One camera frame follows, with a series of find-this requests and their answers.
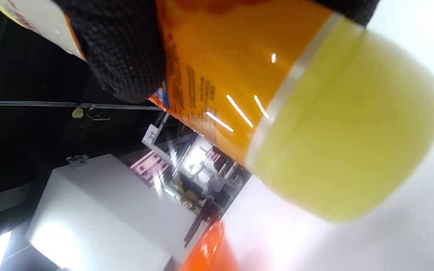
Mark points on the person's right hand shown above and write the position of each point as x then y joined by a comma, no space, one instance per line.
126,49

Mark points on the orange canister with yellow lid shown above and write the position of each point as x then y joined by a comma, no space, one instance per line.
315,124

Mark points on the small round beige disc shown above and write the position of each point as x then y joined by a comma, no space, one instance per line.
77,113

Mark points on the white numbered sign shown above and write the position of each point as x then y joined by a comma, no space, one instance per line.
151,137

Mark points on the large white box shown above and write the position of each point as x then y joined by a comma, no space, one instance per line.
104,210

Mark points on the orange plastic object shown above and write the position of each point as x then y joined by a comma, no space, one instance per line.
211,252

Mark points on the black metal rail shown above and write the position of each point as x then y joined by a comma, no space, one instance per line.
32,104

